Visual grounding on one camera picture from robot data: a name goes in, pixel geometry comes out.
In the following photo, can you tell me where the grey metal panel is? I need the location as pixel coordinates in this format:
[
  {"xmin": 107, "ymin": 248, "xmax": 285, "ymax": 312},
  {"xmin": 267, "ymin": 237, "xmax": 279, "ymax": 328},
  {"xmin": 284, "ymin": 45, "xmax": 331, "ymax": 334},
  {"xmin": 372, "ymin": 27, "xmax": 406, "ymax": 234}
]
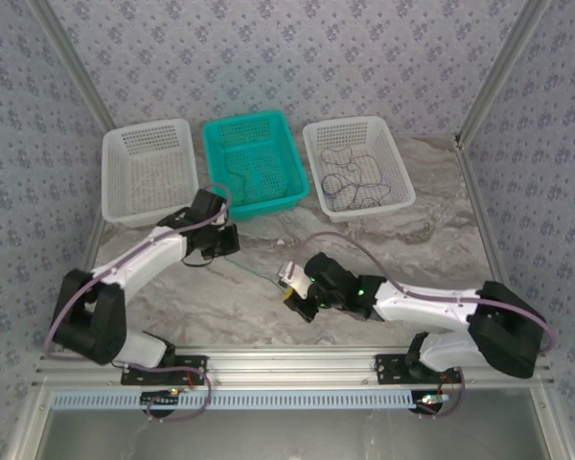
[{"xmin": 35, "ymin": 409, "xmax": 552, "ymax": 460}]

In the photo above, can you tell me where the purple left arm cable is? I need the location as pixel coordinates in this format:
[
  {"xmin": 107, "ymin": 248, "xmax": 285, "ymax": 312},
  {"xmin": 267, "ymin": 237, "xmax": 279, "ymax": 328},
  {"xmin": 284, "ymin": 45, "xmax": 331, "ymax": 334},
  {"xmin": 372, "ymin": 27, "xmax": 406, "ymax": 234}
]
[{"xmin": 43, "ymin": 182, "xmax": 234, "ymax": 370}]

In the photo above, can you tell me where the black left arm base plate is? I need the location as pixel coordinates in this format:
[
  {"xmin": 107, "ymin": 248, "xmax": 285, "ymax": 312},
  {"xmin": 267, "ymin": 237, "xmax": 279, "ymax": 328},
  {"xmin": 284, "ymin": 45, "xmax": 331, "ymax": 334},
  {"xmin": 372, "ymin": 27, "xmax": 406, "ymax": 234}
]
[{"xmin": 120, "ymin": 353, "xmax": 210, "ymax": 387}]

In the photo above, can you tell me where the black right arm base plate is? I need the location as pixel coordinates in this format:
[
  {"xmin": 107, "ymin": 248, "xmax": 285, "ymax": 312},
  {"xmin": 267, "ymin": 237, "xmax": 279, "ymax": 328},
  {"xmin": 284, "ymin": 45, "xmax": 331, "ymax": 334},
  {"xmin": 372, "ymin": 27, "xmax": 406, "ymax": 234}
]
[{"xmin": 373, "ymin": 353, "xmax": 442, "ymax": 384}]

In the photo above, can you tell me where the slotted grey cable duct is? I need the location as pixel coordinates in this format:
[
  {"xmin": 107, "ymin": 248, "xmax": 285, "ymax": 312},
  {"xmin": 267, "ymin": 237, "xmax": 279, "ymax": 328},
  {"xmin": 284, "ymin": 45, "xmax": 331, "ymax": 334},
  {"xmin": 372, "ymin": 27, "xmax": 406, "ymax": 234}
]
[{"xmin": 50, "ymin": 386, "xmax": 461, "ymax": 412}]

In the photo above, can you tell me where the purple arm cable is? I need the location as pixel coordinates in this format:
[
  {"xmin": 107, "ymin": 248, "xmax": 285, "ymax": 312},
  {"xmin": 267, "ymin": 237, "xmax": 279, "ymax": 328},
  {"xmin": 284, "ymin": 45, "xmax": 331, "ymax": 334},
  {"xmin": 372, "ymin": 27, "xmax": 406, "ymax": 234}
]
[
  {"xmin": 287, "ymin": 232, "xmax": 556, "ymax": 358},
  {"xmin": 43, "ymin": 182, "xmax": 234, "ymax": 370}
]

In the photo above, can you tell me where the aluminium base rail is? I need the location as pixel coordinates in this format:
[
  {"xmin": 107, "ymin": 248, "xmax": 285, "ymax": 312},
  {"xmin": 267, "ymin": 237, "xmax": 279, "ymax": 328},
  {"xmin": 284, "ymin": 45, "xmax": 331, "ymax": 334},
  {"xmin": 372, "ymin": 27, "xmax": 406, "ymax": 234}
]
[{"xmin": 33, "ymin": 347, "xmax": 555, "ymax": 387}]

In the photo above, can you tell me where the teal perforated plastic basket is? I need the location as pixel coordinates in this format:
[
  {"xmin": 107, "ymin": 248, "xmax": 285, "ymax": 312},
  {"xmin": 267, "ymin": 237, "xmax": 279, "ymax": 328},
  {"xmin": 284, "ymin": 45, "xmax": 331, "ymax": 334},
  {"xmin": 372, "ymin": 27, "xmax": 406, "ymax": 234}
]
[{"xmin": 200, "ymin": 110, "xmax": 311, "ymax": 223}]

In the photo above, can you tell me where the black controller board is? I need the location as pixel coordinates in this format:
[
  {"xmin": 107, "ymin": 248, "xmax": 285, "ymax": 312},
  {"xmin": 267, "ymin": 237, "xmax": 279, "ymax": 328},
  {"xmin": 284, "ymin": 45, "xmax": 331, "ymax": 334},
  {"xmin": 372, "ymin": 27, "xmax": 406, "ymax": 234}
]
[
  {"xmin": 414, "ymin": 392, "xmax": 450, "ymax": 413},
  {"xmin": 140, "ymin": 390, "xmax": 182, "ymax": 408}
]

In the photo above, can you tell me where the aluminium frame post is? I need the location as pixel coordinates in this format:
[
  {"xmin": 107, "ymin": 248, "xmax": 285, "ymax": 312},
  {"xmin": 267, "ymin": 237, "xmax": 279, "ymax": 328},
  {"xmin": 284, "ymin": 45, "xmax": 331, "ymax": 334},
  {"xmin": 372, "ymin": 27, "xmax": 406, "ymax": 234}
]
[
  {"xmin": 452, "ymin": 0, "xmax": 555, "ymax": 145},
  {"xmin": 28, "ymin": 0, "xmax": 119, "ymax": 133}
]

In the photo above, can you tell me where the thin dark purple cable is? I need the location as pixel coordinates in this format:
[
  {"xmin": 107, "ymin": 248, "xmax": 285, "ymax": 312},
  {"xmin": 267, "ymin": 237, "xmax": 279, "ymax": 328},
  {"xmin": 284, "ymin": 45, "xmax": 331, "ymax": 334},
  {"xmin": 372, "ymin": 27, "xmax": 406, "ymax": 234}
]
[{"xmin": 320, "ymin": 147, "xmax": 365, "ymax": 193}]

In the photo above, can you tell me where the white perforated plastic basket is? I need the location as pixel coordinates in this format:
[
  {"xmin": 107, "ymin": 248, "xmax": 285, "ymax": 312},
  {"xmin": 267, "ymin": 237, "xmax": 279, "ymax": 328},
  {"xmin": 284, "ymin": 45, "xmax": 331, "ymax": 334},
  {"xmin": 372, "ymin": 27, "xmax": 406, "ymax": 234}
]
[
  {"xmin": 302, "ymin": 115, "xmax": 417, "ymax": 222},
  {"xmin": 100, "ymin": 118, "xmax": 200, "ymax": 229}
]

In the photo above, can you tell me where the aluminium table side rail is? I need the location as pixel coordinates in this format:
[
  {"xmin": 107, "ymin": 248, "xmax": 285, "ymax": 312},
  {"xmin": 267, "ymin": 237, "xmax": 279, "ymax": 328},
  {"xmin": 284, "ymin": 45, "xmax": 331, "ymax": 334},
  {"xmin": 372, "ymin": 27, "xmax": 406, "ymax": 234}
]
[
  {"xmin": 4, "ymin": 210, "xmax": 109, "ymax": 460},
  {"xmin": 453, "ymin": 135, "xmax": 575, "ymax": 460}
]

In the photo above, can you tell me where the thin green cable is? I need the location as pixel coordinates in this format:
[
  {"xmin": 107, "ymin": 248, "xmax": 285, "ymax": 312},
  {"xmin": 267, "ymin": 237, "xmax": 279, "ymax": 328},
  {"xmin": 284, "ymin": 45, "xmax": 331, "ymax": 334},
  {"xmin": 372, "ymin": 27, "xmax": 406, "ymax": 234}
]
[
  {"xmin": 222, "ymin": 162, "xmax": 265, "ymax": 205},
  {"xmin": 223, "ymin": 256, "xmax": 288, "ymax": 291}
]

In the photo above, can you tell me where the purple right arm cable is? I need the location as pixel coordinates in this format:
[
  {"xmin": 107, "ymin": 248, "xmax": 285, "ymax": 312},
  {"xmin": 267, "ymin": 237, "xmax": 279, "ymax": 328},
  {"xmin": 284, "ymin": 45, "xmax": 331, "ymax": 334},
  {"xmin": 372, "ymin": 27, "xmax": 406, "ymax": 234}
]
[{"xmin": 287, "ymin": 232, "xmax": 556, "ymax": 358}]

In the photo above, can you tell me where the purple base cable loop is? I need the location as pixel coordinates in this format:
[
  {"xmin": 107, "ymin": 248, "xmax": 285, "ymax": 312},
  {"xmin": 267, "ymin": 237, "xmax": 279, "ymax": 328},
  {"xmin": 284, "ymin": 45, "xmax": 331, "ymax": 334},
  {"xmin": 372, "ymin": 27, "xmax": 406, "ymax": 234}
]
[
  {"xmin": 414, "ymin": 366, "xmax": 467, "ymax": 421},
  {"xmin": 124, "ymin": 366, "xmax": 213, "ymax": 424}
]

